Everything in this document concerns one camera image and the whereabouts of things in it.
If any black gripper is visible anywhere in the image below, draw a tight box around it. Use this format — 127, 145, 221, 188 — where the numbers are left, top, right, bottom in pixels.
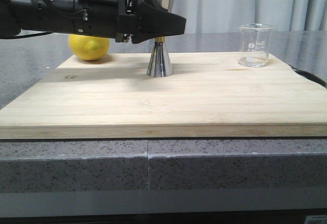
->
69, 0, 186, 44

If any steel double jigger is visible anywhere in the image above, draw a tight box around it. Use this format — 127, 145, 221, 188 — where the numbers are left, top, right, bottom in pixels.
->
144, 0, 174, 77

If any clear glass beaker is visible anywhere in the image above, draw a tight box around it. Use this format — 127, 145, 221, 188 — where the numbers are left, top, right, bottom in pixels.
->
239, 23, 274, 68

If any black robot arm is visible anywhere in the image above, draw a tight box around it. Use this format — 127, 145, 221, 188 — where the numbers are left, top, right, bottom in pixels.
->
1, 0, 186, 43

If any grey curtain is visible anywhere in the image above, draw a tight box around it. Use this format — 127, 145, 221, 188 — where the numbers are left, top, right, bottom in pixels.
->
20, 0, 327, 37

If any yellow lemon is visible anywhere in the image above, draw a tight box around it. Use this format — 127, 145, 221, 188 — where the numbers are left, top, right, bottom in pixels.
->
68, 34, 110, 61

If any light wooden cutting board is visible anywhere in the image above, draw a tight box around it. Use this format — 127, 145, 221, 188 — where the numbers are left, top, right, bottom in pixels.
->
1, 52, 326, 139

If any white label sticker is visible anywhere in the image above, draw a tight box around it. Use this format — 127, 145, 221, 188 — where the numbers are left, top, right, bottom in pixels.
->
304, 215, 327, 224

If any black cable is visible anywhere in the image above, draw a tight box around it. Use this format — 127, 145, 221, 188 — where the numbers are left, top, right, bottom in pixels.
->
288, 64, 327, 89

